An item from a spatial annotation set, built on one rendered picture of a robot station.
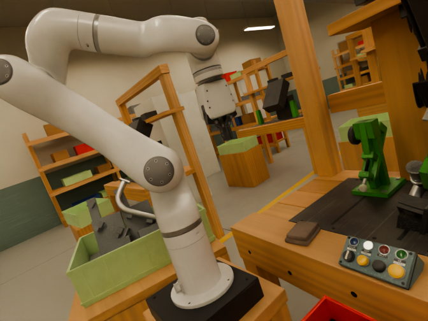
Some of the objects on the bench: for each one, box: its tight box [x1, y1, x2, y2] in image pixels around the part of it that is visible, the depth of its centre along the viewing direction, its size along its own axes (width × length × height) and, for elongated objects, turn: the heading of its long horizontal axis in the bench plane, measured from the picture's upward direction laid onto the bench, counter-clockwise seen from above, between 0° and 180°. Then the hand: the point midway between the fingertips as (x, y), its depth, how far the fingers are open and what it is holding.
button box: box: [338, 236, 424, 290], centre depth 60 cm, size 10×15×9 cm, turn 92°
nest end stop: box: [396, 203, 423, 218], centre depth 69 cm, size 4×7×6 cm, turn 92°
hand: (226, 133), depth 74 cm, fingers closed
